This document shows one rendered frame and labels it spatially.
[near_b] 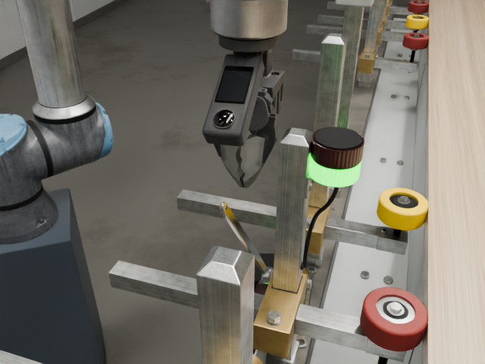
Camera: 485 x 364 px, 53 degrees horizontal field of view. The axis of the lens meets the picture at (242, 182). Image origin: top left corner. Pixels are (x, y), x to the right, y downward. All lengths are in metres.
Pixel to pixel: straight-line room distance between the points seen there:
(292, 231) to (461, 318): 0.24
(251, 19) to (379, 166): 1.02
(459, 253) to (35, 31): 0.95
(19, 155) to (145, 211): 1.21
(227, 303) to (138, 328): 1.47
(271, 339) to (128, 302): 1.30
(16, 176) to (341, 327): 0.84
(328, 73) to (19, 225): 0.84
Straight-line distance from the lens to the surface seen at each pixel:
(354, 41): 1.04
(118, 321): 1.87
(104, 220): 2.34
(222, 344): 0.41
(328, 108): 0.81
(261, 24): 0.56
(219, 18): 0.57
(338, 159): 0.55
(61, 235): 1.30
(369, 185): 1.41
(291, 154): 0.57
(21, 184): 1.26
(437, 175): 0.96
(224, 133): 0.53
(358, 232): 0.88
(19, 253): 1.30
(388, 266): 1.15
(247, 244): 0.68
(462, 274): 0.75
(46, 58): 1.20
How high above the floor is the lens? 1.37
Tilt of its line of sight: 33 degrees down
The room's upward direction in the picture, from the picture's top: straight up
